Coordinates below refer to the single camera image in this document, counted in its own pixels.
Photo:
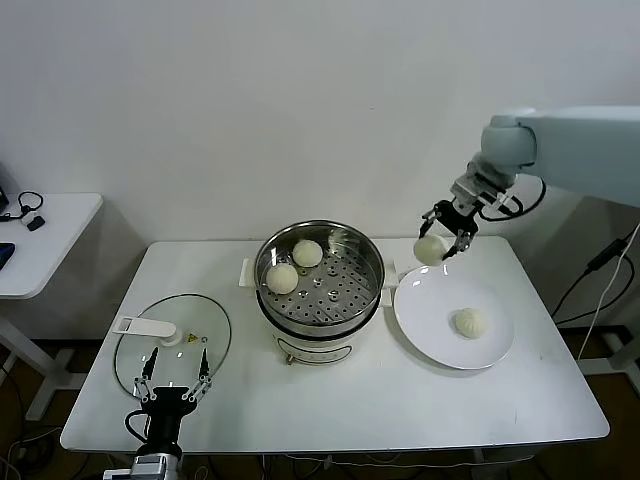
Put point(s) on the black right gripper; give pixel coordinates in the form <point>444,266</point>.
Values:
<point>457,216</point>

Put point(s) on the stainless steel steamer basket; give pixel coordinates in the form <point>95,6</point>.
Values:
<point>350,265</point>

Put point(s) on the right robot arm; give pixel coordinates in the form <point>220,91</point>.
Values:
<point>575,150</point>

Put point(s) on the white steamed baozi bun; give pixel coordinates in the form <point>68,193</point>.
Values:
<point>430,251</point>
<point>470,323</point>
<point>307,252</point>
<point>282,278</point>

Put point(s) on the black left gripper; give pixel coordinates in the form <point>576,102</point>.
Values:
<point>165,405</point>

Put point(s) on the white side table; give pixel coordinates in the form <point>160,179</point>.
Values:
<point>55,240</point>

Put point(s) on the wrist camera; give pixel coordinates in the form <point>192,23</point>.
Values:
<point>467,189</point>
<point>117,474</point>

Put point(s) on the white round plate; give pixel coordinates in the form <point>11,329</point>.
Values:
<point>430,325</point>

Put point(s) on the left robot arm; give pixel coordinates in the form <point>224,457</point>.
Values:
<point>157,462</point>

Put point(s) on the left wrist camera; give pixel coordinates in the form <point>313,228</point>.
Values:
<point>117,474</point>

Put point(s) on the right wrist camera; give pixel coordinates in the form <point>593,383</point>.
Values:
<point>467,189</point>

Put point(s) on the white electric pot base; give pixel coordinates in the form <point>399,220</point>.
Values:
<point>310,347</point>

